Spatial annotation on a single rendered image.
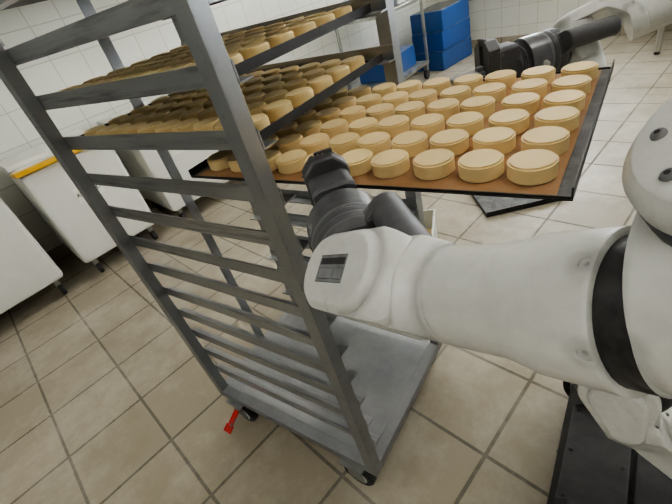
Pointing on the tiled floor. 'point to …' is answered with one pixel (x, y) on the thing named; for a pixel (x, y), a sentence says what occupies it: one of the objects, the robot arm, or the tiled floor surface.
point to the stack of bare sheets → (490, 205)
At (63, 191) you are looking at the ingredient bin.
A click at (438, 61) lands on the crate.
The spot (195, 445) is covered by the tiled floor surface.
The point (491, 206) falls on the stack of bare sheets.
